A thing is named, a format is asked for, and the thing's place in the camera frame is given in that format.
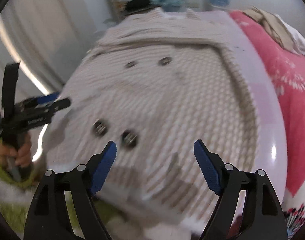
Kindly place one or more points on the pink floral blanket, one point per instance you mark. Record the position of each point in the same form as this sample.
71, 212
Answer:
292, 80

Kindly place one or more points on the wooden chair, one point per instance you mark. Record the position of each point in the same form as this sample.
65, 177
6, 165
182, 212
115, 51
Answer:
117, 2

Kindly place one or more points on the beige white checkered knit coat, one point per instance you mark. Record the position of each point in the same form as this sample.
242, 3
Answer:
155, 92

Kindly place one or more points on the white curtain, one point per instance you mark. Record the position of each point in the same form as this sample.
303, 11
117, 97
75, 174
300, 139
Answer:
42, 30

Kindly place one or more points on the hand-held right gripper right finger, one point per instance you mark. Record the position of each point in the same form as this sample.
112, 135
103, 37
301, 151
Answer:
208, 167

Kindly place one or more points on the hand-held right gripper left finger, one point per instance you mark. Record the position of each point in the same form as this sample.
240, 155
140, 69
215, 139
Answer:
103, 170

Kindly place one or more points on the beige clothes pile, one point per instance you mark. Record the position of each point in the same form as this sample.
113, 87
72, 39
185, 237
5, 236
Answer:
267, 22

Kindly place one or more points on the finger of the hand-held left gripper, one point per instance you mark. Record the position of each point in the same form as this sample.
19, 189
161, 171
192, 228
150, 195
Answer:
47, 99
61, 104

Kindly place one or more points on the person's left hand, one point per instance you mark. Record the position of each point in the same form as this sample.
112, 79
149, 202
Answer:
25, 152

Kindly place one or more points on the white cloth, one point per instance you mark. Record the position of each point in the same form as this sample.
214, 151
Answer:
298, 40

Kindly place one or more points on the black bag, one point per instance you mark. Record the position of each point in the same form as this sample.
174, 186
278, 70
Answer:
137, 3

